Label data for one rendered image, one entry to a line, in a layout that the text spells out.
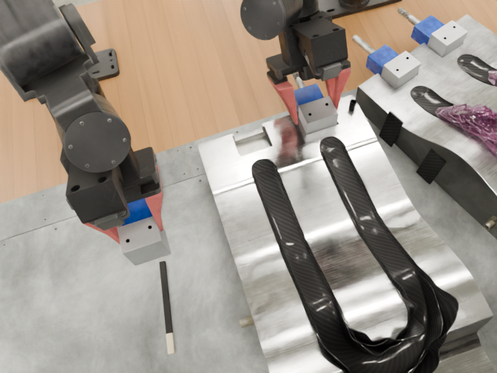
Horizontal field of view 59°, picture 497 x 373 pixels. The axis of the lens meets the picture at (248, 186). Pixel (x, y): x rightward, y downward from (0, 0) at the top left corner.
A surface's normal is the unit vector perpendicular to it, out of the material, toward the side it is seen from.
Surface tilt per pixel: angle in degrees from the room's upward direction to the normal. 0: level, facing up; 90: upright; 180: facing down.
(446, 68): 0
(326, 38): 60
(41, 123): 0
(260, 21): 68
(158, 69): 0
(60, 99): 26
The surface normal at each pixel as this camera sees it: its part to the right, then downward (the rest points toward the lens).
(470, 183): -0.81, 0.55
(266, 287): -0.22, -0.78
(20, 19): 0.03, -0.29
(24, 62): 0.49, 0.54
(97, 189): 0.25, 0.54
